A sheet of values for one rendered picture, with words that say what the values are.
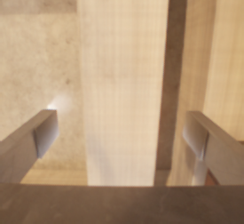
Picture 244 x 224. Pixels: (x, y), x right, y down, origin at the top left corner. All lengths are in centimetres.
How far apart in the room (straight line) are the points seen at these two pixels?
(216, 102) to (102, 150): 16
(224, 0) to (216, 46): 5
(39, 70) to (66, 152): 23
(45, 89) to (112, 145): 27
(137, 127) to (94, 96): 7
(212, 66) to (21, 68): 40
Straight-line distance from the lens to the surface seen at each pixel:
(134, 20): 21
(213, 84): 24
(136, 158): 25
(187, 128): 16
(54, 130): 16
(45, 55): 44
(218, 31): 23
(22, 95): 49
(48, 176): 54
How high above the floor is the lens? 40
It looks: 73 degrees down
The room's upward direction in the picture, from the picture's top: 180 degrees clockwise
